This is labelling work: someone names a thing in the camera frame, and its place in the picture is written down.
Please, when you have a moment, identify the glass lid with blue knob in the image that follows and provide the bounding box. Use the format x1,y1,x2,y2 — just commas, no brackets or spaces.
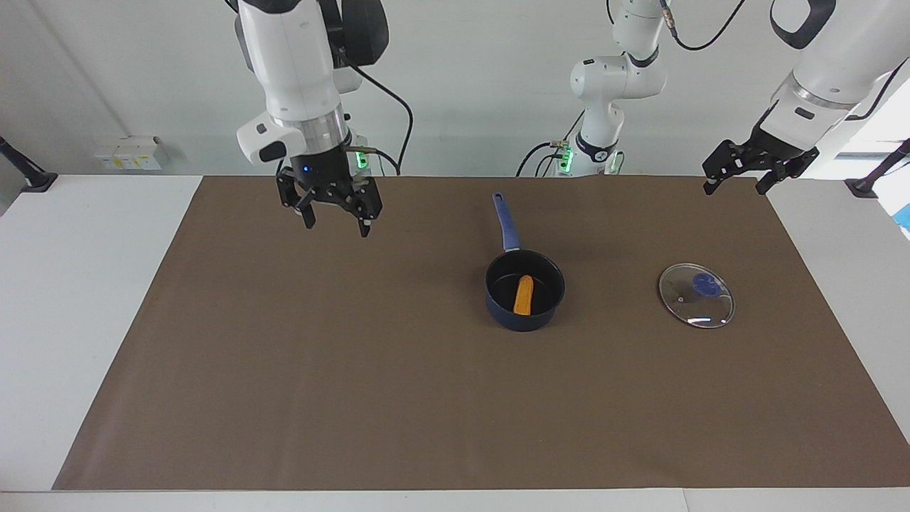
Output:
658,262,736,329

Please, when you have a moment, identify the blue saucepan with handle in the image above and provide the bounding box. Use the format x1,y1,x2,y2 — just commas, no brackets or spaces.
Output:
485,192,567,333

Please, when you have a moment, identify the black clamp stand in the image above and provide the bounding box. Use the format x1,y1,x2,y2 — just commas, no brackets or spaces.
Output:
0,135,59,193
845,139,910,199

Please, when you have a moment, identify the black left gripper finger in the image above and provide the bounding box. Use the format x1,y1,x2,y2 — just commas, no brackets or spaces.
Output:
756,153,820,195
702,140,761,195

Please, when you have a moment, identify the brown table mat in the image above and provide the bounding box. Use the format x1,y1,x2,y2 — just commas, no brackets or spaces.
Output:
51,176,910,491

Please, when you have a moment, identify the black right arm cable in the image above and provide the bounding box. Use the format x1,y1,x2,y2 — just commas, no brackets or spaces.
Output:
334,46,414,176

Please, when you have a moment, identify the white wall socket box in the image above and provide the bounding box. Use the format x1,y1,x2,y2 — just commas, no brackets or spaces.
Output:
94,135,163,171

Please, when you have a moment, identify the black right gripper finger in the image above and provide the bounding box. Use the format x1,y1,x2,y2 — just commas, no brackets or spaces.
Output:
276,171,317,230
345,178,383,238

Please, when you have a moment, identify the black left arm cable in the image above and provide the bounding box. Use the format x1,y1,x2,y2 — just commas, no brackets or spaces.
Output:
661,0,747,53

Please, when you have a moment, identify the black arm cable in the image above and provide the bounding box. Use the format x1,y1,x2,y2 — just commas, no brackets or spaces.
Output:
334,46,414,176
661,0,747,53

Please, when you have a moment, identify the black left base cable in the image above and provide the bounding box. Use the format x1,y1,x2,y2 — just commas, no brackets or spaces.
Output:
517,141,566,177

